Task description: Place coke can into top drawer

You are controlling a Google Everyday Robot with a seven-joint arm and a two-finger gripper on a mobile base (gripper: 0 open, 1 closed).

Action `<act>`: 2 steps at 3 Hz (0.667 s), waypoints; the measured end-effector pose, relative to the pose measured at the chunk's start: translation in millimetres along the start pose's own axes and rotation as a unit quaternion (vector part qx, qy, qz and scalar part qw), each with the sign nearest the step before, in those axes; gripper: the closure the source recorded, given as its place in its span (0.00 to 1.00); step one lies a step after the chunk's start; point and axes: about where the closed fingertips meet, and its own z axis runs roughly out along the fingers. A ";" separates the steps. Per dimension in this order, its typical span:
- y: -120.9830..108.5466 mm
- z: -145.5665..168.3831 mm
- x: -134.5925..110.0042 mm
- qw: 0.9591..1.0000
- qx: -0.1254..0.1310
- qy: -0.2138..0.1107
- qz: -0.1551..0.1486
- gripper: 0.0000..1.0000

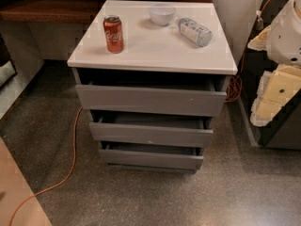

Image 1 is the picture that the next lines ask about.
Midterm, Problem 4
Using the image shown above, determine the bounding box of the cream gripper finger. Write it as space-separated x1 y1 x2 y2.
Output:
247 25 271 51
250 64 301 127

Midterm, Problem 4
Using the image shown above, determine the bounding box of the red coke can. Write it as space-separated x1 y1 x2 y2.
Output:
103 15 124 53

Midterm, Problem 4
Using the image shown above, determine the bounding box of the grey top drawer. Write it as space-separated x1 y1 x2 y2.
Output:
76 84 226 117

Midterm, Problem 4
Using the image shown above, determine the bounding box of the grey drawer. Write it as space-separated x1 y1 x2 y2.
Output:
89 112 213 148
99 142 203 170
76 84 226 117

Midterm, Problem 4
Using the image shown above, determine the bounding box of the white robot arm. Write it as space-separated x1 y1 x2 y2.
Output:
247 0 301 127

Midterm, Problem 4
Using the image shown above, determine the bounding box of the grey cabinet with white top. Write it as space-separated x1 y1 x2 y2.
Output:
68 0 237 172

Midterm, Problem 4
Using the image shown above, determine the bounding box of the grey middle drawer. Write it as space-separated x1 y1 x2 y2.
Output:
89 112 213 148

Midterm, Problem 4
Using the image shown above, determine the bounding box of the grey bottom drawer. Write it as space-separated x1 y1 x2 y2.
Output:
99 142 203 170

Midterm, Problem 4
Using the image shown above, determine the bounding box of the white bowl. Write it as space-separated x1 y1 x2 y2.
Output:
149 4 176 26

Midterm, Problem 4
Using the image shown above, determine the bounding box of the dark wooden shelf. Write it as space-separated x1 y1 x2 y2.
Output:
0 0 213 24

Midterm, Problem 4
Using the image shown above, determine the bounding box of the orange cable at right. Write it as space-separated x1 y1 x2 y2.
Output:
224 0 301 104

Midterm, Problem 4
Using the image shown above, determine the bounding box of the orange floor cable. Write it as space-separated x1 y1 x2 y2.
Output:
8 106 85 226

